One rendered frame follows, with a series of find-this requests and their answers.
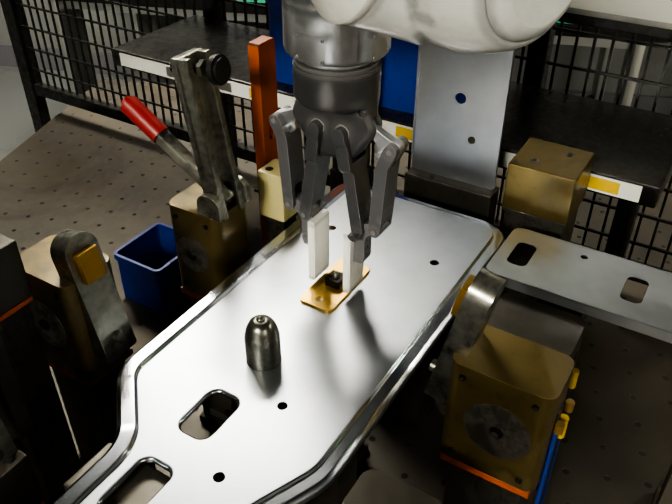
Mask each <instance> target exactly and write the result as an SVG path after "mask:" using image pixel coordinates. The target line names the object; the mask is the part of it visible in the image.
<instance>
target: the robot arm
mask: <svg viewBox="0 0 672 504"><path fill-rule="evenodd" d="M572 1H573V0H282V25H283V46H284V49H285V51H286V52H287V53H288V54H289V55H290V56H291V57H292V58H293V60H292V68H293V94H294V97H295V99H296V102H295V104H294V106H293V107H291V106H289V105H286V106H284V107H283V108H281V109H279V110H278V111H276V112H275V113H273V114H271V115H270V116H269V122H270V124H271V127H272V129H273V132H274V134H275V137H276V142H277V151H278V160H279V169H280V178H281V187H282V196H283V204H284V206H285V207H286V208H287V209H295V210H296V211H297V212H298V213H299V216H300V217H301V218H302V239H303V242H304V243H305V244H308V262H309V278H310V279H313V280H315V279H316V278H317V277H318V276H319V275H320V274H321V273H322V272H323V271H324V270H325V269H326V268H328V267H329V210H327V209H322V210H321V211H320V212H319V209H321V208H322V207H323V206H324V205H325V204H326V203H324V204H323V198H324V192H325V186H326V181H327V175H328V169H329V163H330V157H331V156H333V157H334V158H336V159H337V163H338V169H339V171H340V172H342V175H343V181H344V188H345V195H346V201H347V208H348V215H349V222H350V229H349V230H347V231H346V232H345V233H344V234H343V291H344V292H346V293H349V292H350V291H351V290H352V289H353V288H354V287H355V286H356V285H357V284H358V283H359V282H360V281H361V280H362V279H363V262H364V261H365V260H366V259H367V258H368V257H369V256H370V254H371V238H372V237H373V238H377V237H379V236H380V235H381V234H382V233H383V232H384V231H385V230H386V229H387V228H388V227H389V226H390V225H391V222H392V215H393V207H394V200H395V193H396V185H397V178H398V171H399V163H400V159H401V157H402V155H403V154H404V152H405V150H406V148H407V147H408V144H409V141H408V139H407V138H406V137H405V136H403V135H400V136H398V137H397V138H396V137H394V136H393V135H392V134H390V133H389V132H388V131H386V130H385V129H384V128H382V120H381V117H380V115H379V112H378V104H379V99H380V91H381V68H382V60H381V58H382V57H384V56H385V55H386V54H387V53H388V52H389V50H390V48H391V37H392V38H396V39H399V40H403V41H406V42H410V43H413V44H416V45H419V46H424V45H426V44H429V43H432V44H434V45H437V46H440V47H442V48H445V49H448V50H450V51H454V52H459V53H467V54H491V53H500V52H505V51H511V50H514V49H518V48H521V47H524V46H527V45H529V44H531V43H532V42H534V41H536V40H537V39H539V38H540V37H541V36H542V35H544V34H545V33H546V32H547V31H548V30H549V29H550V28H551V27H552V26H553V25H554V24H555V23H556V22H557V21H558V20H559V19H560V18H561V17H562V15H563V14H564V13H565V12H566V10H567V9H568V8H569V6H570V5H571V3H572ZM300 128H301V129H302V131H303V133H304V135H305V136H306V138H307V140H306V147H305V154H304V157H303V145H302V135H301V129H300ZM372 141H374V142H375V143H376V153H375V157H376V158H378V161H377V163H376V166H375V171H374V180H373V189H372V198H371V191H370V184H369V176H368V168H367V161H368V159H369V153H368V145H369V144H370V143H371V142H372ZM304 159H305V160H306V165H305V168H304ZM322 204H323V205H322Z"/></svg>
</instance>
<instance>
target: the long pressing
mask: <svg viewBox="0 0 672 504"><path fill-rule="evenodd" d="M324 203H326V204H325V205H324V206H323V207H322V208H321V209H319V212H320V211H321V210H322V209H327V210H329V227H330V226H334V227H336V229H335V230H329V267H328V268H326V269H325V270H324V271H323V272H322V273H321V274H320V275H319V276H318V277H317V278H316V279H315V280H313V279H310V278H309V262H308V244H305V243H304V242H303V239H302V218H301V217H299V218H298V219H296V220H295V221H294V222H293V223H292V224H290V225H289V226H288V227H287V228H286V229H284V230H283V231H282V232H281V233H280V234H278V235H277V236H276V237H275V238H274V239H272V240H271V241H270V242H269V243H268V244H266V245H265V246H264V247H263V248H262V249H260V250H259V251H258V252H257V253H256V254H254V255H253V256H252V257H251V258H250V259H248V260H247V261H246V262H245V263H244V264H242V265H241V266H240V267H239V268H238V269H236V270H235V271H234V272H233V273H231V274H230V275H229V276H228V277H227V278H225V279H224V280H223V281H222V282H221V283H219V284H218V285H217V286H216V287H215V288H213V289H212V290H211V291H210V292H209V293H207V294H206V295H205V296H204V297H203V298H201V299H200V300H199V301H198V302H197V303H195V304H194V305H193V306H192V307H191V308H189V309H188V310H187V311H186V312H185V313H183V314H182V315H181V316H180V317H179V318H177V319H176V320H175V321H174V322H173V323H171V324H170V325H169V326H168V327H166V328H165V329H164V330H163V331H162V332H160V333H159V334H158V335H157V336H156V337H154V338H153V339H152V340H151V341H150V342H148V343H147V344H146V345H145V346H144V347H142V348H141V349H140V350H139V351H138V352H136V353H135V354H134V355H133V356H132V357H131V358H129V359H128V360H127V361H126V363H125V364H124V365H123V367H122V368H121V370H120V372H119V374H118V377H117V428H116V435H115V438H114V441H113V443H112V445H111V446H110V448H109V449H108V451H107V452H106V453H105V454H104V455H103V456H102V457H101V458H100V459H99V460H98V461H97V462H96V463H95V464H94V465H92V466H91V467H90V468H89V469H88V470H87V471H86V472H85V473H84V474H83V475H82V476H81V477H80V478H78V479H77V480H76V481H75V482H74V483H73V484H72V485H71V486H70V487H69V488H68V489H67V490H66V491H64V492H63V493H62V494H61V495H60V496H59V497H58V498H57V499H56V500H55V501H54V502H53V503H52V504H102V503H103V501H105V500H106V499H107V498H108V497H109V496H110V495H111V494H112V493H113V492H114V491H115V490H116V489H117V488H118V487H119V486H120V485H121V484H122V483H123V482H124V481H125V480H126V479H127V478H128V477H129V476H130V475H131V474H132V473H133V472H134V471H135V470H136V469H137V468H138V467H139V466H140V465H142V464H144V463H147V462H152V463H155V464H157V465H159V466H160V467H162V468H164V469H166V470H167V471H168V472H169V473H170V479H169V480H168V482H167V483H166V484H165V485H164V486H163V487H162V488H161V489H160V490H159V491H158V492H157V493H156V494H155V495H154V497H153V498H152V499H151V500H150V501H149V502H148V503H147V504H305V503H307V502H308V501H310V500H312V499H313V498H315V497H317V496H318V495H320V494H321V493H323V492H324V491H325V490H326V489H328V488H329V487H330V486H331V485H332V484H333V483H334V481H335V480H336V479H337V478H338V476H339V475H340V474H341V472H342V471H343V469H344V468H345V467H346V465H347V464H348V463H349V461H350V460H351V458H352V457H353V456H354V454H355V453H356V452H357V450H358V449H359V447H360V446H361V445H362V443H363V442H364V441H365V439H366V438H367V436H368V435H369V434H370V432H371V431H372V430H373V428H374V427H375V425H376V424H377V423H378V421H379V420H380V419H381V417H382V416H383V414H384V413H385V412H386V410H387V409H388V408H389V406H390V405H391V403H392V402H393V401H394V399H395V398H396V397H397V395H398V394H399V392H400V391H401V390H402V388H403V387H404V386H405V384H406V383H407V381H408V380H409V379H410V377H411V376H412V375H413V373H414V372H415V370H416V369H417V368H418V366H419V365H420V364H421V362H422V361H423V359H424V358H425V357H426V355H427V354H428V353H429V351H430V350H431V348H432V347H433V346H434V344H435V343H436V342H437V340H438V339H439V337H440V336H441V335H442V333H443V332H444V331H445V329H446V328H447V326H448V325H449V324H450V322H451V321H452V320H453V318H454V317H455V316H454V315H452V314H450V311H451V309H452V306H453V304H454V302H455V299H456V297H457V294H458V292H459V290H460V288H461V286H462V285H463V284H464V282H465V281H466V280H467V278H468V277H469V276H470V275H474V276H475V277H476V275H477V274H478V272H479V271H480V270H481V268H485V269H487V265H488V263H489V262H490V260H491V259H492V258H493V256H494V255H495V254H496V252H497V251H498V250H499V248H500V247H501V246H502V244H503V243H504V241H505V239H504V236H503V234H502V232H501V231H500V230H499V229H498V228H497V227H495V226H494V225H492V224H490V223H488V222H486V221H483V220H480V219H477V218H474V217H471V216H467V215H464V214H461V213H457V212H454V211H451V210H448V209H444V208H441V207H438V206H434V205H431V204H428V203H424V202H421V201H418V200H415V199H411V198H408V197H405V196H401V195H398V194H395V200H394V207H393V215H392V222H391V225H390V226H389V227H388V228H387V229H386V230H385V231H384V232H383V233H382V234H381V235H380V236H379V237H377V238H373V237H372V238H371V254H370V256H369V257H368V258H367V259H366V260H365V261H364V262H363V265H365V266H367V267H369V269H370V270H369V273H368V274H367V275H366V276H365V277H364V279H363V280H362V281H361V282H360V283H359V284H358V285H357V286H356V287H355V288H354V289H353V290H352V291H351V292H350V293H349V295H348V296H347V297H346V298H345V299H344V300H343V301H342V302H341V303H340V304H339V305H338V306H337V307H336V308H335V309H334V310H333V311H332V312H330V313H326V312H323V311H321V310H318V309H316V308H313V307H311V306H308V305H306V304H303V303H301V301H300V297H301V296H302V295H303V294H304V293H305V292H306V291H307V290H308V289H309V288H310V287H311V286H312V285H313V284H314V283H315V282H316V281H317V280H318V279H319V278H320V277H321V276H322V275H323V274H324V273H325V272H326V271H327V270H328V269H329V268H330V267H331V266H332V265H333V264H334V263H335V262H336V261H337V260H338V259H341V258H343V234H344V233H345V232H346V231H347V230H349V229H350V222H349V215H348V208H347V201H346V195H345V188H344V183H343V184H341V185H339V186H337V187H335V188H334V189H333V190H331V191H330V192H329V193H328V194H327V195H325V196H324V198H323V204H324ZM323 204H322V205H323ZM431 261H437V262H438V263H439V264H438V265H431V264H430V262H431ZM259 314H264V315H268V316H270V317H271V318H272V319H273V320H274V321H275V322H276V324H277V326H278V329H279V332H280V341H281V356H282V360H281V363H280V364H279V365H278V366H277V367H276V368H274V369H272V370H269V371H256V370H253V369H252V368H250V367H249V366H248V365H247V363H246V352H245V342H244V333H245V328H246V325H247V323H248V322H249V320H250V319H251V318H252V317H254V316H256V315H259ZM215 394H221V395H224V396H226V397H228V398H230V399H232V400H234V401H235V402H237V404H238V408H237V409H236V410H235V411H234V412H233V414H232V415H231V416H230V417H229V418H228V419H227V420H226V421H225V422H224V423H223V424H222V425H221V426H220V427H219V428H218V429H217V430H216V431H215V432H214V433H213V435H212V436H210V437H209V438H207V439H203V440H199V439H196V438H194V437H192V436H190V435H188V434H186V433H184V432H183V431H182V430H181V426H182V424H183V422H184V421H185V420H186V419H187V418H188V417H189V416H190V415H191V414H192V413H194V412H195V411H196V410H197V409H198V408H199V407H200V406H201V405H202V404H203V403H204V402H205V401H206V400H207V399H208V398H209V397H210V396H212V395H215ZM279 403H286V404H287V405H288V407H287V408H286V409H284V410H280V409H278V408H277V405H278V404H279ZM217 473H223V474H224V475H225V479H224V480H223V481H222V482H219V483H218V482H215V481H213V476H214V475H215V474H217Z"/></svg>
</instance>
